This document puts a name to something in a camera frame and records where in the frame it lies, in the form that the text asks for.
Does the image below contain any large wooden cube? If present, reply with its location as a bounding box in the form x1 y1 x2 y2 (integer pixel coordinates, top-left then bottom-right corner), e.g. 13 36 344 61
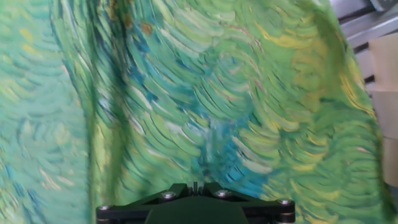
371 90 398 140
382 136 398 188
368 32 398 93

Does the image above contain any painted landscape cloth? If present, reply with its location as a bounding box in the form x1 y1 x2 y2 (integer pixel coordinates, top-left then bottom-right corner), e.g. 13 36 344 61
0 0 398 224

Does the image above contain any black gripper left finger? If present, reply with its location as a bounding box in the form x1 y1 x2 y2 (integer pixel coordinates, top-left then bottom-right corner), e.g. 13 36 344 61
96 182 196 224

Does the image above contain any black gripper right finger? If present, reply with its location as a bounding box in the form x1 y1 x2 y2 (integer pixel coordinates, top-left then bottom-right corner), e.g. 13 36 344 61
196 182 296 224

